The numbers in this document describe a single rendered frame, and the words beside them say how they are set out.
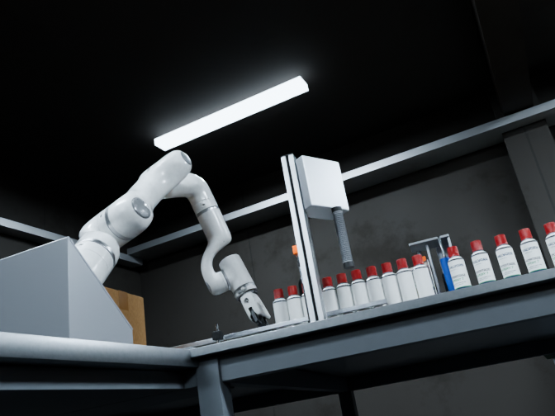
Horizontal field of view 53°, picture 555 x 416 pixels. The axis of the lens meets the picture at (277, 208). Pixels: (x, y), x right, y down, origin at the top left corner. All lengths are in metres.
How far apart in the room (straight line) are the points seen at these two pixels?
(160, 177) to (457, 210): 2.94
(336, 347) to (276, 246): 3.63
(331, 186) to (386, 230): 2.62
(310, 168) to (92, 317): 0.92
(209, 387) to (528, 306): 0.72
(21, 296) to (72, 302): 0.14
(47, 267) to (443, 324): 0.87
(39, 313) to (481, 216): 3.57
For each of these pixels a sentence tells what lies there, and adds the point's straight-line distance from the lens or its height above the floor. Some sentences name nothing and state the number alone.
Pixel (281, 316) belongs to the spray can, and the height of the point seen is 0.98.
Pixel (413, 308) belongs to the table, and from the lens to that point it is 1.22.
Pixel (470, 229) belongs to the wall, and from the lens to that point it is 4.40.
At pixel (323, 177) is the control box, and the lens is 1.93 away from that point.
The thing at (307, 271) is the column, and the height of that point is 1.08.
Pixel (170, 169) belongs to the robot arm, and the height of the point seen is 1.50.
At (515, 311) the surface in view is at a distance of 1.26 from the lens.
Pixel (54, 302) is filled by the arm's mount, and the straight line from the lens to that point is 1.31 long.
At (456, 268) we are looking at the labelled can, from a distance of 1.87.
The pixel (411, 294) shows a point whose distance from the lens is 1.87.
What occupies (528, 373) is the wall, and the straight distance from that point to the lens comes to 4.23.
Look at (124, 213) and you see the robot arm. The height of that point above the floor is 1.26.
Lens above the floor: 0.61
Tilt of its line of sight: 22 degrees up
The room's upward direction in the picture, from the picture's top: 10 degrees counter-clockwise
